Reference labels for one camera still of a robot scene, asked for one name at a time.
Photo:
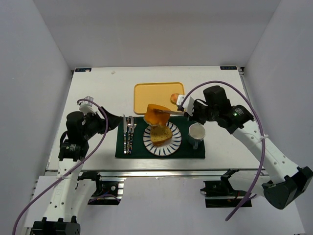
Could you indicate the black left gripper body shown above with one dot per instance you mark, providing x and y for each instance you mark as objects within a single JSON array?
[{"x": 103, "y": 121}]

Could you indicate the metal tongs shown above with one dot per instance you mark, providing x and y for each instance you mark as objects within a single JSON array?
[{"x": 177, "y": 113}]

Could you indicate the seeded bread slice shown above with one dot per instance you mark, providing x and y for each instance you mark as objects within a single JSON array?
[{"x": 160, "y": 134}]

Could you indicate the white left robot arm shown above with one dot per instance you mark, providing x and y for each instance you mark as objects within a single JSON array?
[{"x": 74, "y": 189}]

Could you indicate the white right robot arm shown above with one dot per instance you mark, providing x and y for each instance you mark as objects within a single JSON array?
[{"x": 285, "y": 180}]

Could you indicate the green white mug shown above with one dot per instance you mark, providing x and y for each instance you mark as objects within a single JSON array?
[{"x": 196, "y": 134}]

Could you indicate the small round bun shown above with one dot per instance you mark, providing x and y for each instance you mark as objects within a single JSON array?
[{"x": 174, "y": 97}]

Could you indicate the dark green placemat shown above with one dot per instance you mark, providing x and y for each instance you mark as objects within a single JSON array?
[{"x": 139, "y": 151}]

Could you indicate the yellow serving tray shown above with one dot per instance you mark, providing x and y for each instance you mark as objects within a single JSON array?
[{"x": 155, "y": 93}]

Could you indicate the white blue striped plate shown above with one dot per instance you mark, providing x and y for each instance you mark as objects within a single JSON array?
[{"x": 166, "y": 149}]

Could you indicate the blue right corner label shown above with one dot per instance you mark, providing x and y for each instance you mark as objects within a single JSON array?
[{"x": 228, "y": 67}]

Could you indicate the blue corner label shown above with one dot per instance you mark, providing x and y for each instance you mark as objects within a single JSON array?
[
  {"x": 82, "y": 70},
  {"x": 228, "y": 67}
]

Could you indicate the blue left corner label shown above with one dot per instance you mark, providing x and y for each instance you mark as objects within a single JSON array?
[{"x": 82, "y": 70}]

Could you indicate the table knife patterned handle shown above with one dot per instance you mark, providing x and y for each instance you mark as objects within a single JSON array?
[{"x": 125, "y": 130}]

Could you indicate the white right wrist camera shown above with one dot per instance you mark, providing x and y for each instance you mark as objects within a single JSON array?
[{"x": 185, "y": 104}]

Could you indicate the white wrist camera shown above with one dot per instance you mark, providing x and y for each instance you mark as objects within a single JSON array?
[
  {"x": 86, "y": 106},
  {"x": 185, "y": 104}
]

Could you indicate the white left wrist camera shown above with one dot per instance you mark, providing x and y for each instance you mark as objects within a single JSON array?
[{"x": 86, "y": 106}]

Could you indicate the fork patterned handle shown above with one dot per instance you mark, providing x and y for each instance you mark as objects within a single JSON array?
[{"x": 132, "y": 134}]

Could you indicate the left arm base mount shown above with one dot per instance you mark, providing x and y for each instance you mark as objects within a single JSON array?
[{"x": 109, "y": 190}]

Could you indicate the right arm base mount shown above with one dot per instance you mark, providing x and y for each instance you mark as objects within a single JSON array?
[{"x": 217, "y": 192}]

